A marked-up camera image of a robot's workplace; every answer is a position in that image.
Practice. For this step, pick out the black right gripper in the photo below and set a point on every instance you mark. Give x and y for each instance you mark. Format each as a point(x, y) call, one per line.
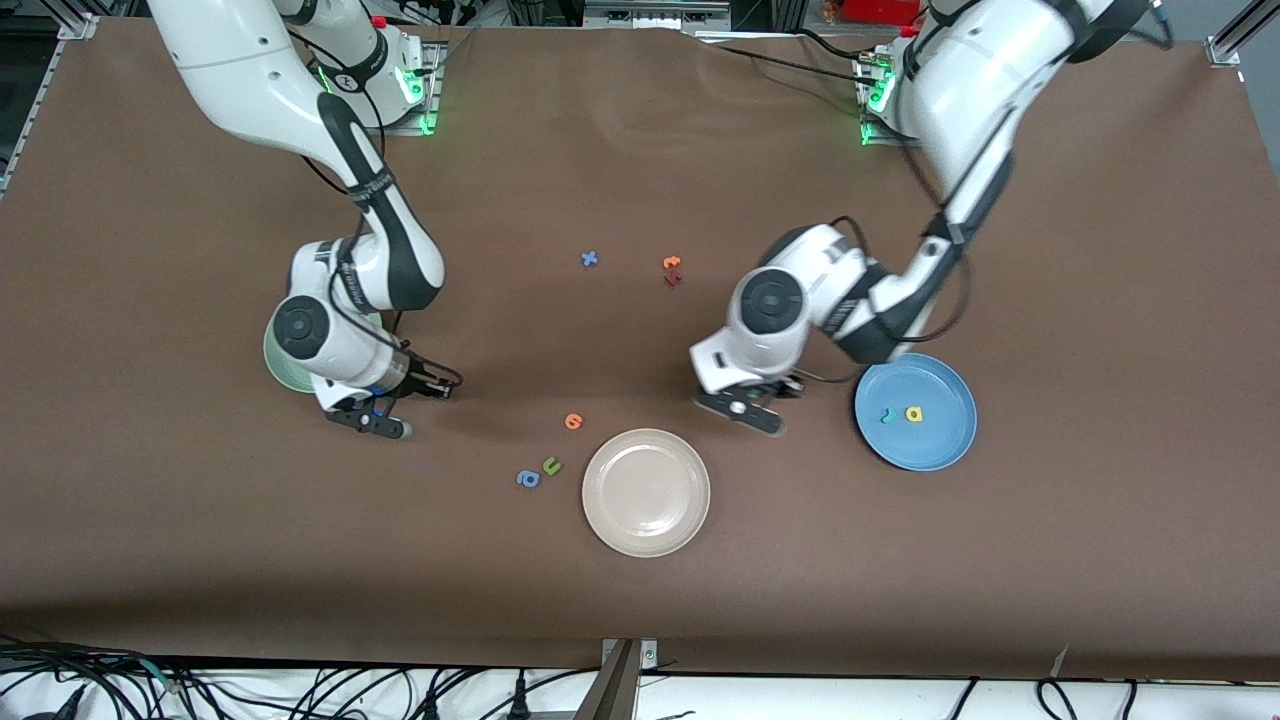
point(422, 380)

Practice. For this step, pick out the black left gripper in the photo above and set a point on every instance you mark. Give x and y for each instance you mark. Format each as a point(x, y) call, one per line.
point(783, 385)

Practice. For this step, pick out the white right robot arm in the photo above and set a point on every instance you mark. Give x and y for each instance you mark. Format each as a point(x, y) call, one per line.
point(250, 70)

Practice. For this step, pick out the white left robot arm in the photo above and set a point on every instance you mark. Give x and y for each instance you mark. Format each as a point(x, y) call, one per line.
point(960, 90)

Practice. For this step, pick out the blue foam letter a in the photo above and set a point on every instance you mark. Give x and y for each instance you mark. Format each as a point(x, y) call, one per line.
point(528, 479)

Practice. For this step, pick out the pale green plate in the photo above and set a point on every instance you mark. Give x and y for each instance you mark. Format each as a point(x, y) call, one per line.
point(285, 378)

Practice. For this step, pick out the blue plate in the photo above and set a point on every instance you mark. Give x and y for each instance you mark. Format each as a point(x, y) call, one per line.
point(930, 445)

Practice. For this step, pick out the beige plate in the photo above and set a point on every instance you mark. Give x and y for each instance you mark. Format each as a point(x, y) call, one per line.
point(646, 492)

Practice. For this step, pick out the brown table cover sheet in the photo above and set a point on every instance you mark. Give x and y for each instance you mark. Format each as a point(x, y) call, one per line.
point(640, 600)

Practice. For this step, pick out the red object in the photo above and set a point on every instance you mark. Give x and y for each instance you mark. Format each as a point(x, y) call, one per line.
point(880, 10)

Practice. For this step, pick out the silver equipment box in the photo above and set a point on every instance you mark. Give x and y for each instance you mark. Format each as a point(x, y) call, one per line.
point(655, 12)

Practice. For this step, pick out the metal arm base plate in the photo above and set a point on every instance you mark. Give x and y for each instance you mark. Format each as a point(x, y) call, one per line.
point(868, 135)
point(432, 100)

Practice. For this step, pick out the aluminium table bracket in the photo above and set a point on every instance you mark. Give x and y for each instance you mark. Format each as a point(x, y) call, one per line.
point(615, 680)

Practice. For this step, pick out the aluminium frame profile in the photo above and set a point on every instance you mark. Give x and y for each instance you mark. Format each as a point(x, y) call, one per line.
point(78, 26)
point(1235, 40)

